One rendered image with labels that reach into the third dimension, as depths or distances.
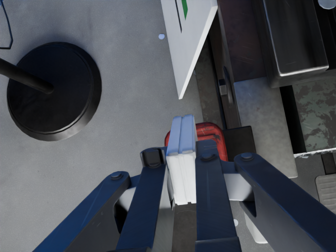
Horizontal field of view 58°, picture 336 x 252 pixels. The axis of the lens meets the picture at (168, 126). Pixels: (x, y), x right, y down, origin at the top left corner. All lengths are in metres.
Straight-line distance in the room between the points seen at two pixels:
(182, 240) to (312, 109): 0.76
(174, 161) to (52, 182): 1.07
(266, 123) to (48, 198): 0.95
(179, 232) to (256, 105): 0.73
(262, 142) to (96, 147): 0.81
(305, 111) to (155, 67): 0.78
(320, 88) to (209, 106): 0.64
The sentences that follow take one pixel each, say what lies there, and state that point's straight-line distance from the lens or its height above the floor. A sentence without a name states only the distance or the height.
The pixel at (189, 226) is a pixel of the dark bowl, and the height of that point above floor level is 0.00.
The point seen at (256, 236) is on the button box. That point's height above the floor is 0.62.
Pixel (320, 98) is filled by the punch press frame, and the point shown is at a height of 0.65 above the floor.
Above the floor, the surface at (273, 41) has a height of 0.71.
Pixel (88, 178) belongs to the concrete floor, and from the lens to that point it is 1.15.
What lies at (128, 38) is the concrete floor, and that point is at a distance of 1.20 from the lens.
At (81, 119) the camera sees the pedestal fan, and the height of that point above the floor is 0.03.
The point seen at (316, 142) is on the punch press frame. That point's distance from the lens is 0.43.
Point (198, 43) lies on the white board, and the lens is 0.66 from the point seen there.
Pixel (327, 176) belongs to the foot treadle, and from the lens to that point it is 0.95.
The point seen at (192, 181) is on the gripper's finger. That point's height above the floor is 0.90.
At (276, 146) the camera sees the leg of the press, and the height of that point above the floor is 0.64.
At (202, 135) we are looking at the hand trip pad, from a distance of 0.30.
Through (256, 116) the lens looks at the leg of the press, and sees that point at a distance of 0.43.
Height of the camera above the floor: 1.06
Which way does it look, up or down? 79 degrees down
